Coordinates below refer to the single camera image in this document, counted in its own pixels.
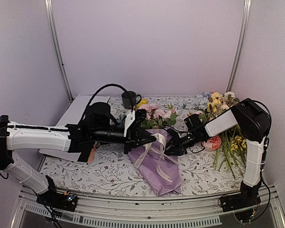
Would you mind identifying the pink wrapping paper sheet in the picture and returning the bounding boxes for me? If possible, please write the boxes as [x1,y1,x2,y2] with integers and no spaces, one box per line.
[128,129,182,196]

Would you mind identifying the left aluminium frame post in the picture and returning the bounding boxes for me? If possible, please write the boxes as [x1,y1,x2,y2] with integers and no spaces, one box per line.
[44,0,74,103]

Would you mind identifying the white printed ribbon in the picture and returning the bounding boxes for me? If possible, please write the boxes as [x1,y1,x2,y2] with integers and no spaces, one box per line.
[134,133,179,183]

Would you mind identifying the front aluminium rail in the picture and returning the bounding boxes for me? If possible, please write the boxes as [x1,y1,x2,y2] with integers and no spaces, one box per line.
[9,185,285,228]

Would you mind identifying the aluminium frame post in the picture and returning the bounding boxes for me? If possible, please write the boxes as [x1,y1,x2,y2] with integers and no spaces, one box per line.
[226,0,252,92]
[44,0,74,103]

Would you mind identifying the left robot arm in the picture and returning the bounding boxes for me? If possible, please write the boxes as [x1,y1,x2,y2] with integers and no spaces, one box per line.
[0,102,156,206]

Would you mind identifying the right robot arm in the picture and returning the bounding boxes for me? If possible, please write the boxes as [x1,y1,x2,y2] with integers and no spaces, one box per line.
[165,98,272,207]

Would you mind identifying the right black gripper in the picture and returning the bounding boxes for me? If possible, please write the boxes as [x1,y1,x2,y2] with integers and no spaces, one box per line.
[162,131,199,156]

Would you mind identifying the dark grey mug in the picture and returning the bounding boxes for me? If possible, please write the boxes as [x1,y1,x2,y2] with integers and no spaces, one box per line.
[122,91,142,109]

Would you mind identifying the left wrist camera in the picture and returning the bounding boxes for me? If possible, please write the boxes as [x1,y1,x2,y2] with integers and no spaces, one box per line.
[123,109,147,137]

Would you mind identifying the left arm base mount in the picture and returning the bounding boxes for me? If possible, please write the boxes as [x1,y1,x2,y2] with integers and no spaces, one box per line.
[37,190,78,212]

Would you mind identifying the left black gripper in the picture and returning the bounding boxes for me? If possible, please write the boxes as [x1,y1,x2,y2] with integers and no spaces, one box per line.
[92,126,157,155]

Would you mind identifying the red patterned bowl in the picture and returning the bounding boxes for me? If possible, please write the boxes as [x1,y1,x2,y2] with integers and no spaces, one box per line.
[202,135,222,151]

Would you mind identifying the yellow flower stem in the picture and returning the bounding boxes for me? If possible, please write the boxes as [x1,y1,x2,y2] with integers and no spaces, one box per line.
[137,98,148,108]

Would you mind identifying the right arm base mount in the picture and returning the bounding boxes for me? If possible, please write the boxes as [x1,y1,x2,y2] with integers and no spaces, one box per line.
[218,190,261,212]

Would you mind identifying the pile of fake flowers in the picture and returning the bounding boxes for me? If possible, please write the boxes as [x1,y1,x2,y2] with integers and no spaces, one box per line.
[196,91,247,177]

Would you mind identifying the right aluminium frame post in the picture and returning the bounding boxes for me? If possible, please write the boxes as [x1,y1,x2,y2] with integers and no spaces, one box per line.
[226,0,252,92]

